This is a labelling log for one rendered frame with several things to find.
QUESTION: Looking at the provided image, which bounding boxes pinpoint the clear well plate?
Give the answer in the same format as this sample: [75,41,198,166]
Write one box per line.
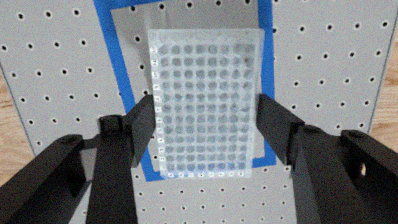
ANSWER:
[148,28,265,179]

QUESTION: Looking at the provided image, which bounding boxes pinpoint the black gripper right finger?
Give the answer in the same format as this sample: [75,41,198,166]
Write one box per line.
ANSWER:
[256,93,398,224]

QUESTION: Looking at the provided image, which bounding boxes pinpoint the blue tape outline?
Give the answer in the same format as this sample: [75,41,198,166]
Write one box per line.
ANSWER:
[93,0,276,182]

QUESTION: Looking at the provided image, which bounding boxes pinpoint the grey perforated base plate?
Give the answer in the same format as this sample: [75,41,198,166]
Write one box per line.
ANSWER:
[0,0,398,224]

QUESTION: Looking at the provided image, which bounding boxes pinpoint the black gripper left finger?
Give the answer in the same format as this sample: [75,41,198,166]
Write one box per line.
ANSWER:
[0,94,156,224]

